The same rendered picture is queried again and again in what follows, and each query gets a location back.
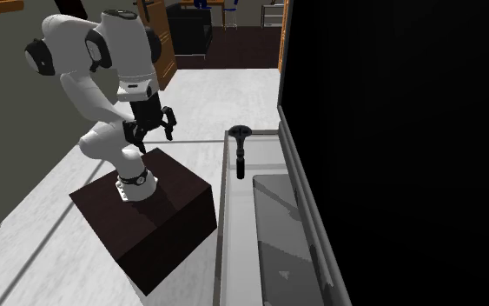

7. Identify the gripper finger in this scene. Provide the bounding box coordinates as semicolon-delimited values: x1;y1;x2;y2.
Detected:
161;106;178;142
122;120;148;155

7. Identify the grey drawer cabinet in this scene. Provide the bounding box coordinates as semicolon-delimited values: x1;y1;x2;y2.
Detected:
261;3;286;29

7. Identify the wooden door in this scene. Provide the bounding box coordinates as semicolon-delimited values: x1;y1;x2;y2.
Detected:
135;0;179;91

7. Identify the dark brown robot stand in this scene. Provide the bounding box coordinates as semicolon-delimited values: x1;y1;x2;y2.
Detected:
69;146;219;297

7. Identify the black handled kitchen tool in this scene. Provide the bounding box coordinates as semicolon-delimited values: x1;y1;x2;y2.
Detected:
228;124;253;181

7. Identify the black armchair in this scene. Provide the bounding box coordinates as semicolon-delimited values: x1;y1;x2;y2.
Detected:
165;3;214;59

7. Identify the blue stool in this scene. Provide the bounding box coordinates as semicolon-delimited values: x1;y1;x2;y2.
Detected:
221;0;240;30

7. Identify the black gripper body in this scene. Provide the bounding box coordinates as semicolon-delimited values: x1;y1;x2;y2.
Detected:
129;92;164;133

